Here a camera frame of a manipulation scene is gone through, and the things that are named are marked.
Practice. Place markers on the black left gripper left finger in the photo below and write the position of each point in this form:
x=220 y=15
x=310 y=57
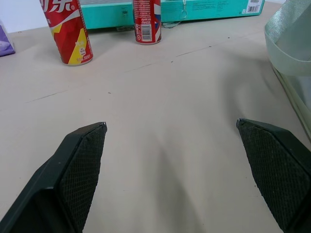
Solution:
x=65 y=179

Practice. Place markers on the red cola can with barcode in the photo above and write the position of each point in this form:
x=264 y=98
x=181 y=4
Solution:
x=147 y=21

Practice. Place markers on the red and yellow cola can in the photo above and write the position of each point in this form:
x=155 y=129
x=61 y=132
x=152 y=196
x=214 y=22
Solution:
x=70 y=31

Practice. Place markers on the purple and white packet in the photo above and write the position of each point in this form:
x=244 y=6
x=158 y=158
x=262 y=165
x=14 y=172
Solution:
x=5 y=41

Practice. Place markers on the teal cardboard box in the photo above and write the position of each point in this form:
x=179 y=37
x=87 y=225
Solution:
x=194 y=11

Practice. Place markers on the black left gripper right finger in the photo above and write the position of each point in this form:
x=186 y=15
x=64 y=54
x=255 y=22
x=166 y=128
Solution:
x=274 y=170

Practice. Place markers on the translucent green mesh bag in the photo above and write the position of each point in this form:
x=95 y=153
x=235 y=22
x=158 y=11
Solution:
x=291 y=48

